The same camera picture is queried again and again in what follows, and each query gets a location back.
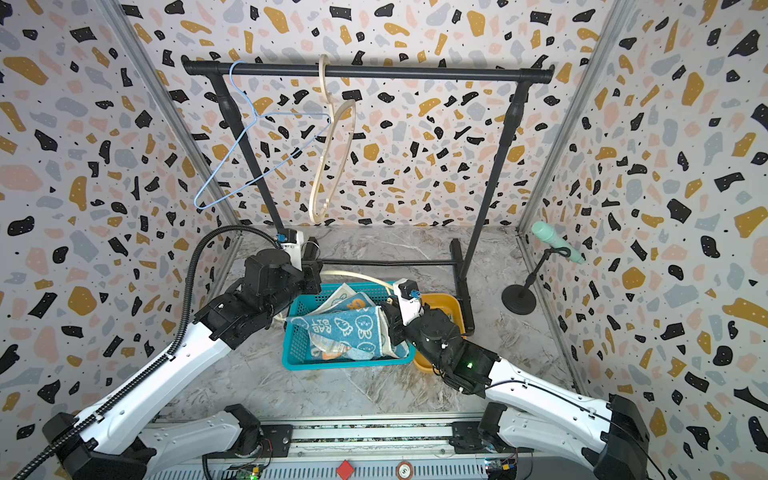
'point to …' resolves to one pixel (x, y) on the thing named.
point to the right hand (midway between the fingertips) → (392, 301)
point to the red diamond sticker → (345, 470)
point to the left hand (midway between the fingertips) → (328, 261)
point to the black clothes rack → (463, 293)
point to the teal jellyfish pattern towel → (356, 329)
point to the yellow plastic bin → (451, 306)
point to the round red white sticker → (404, 470)
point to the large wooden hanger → (365, 278)
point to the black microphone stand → (519, 299)
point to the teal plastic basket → (298, 355)
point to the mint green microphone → (549, 234)
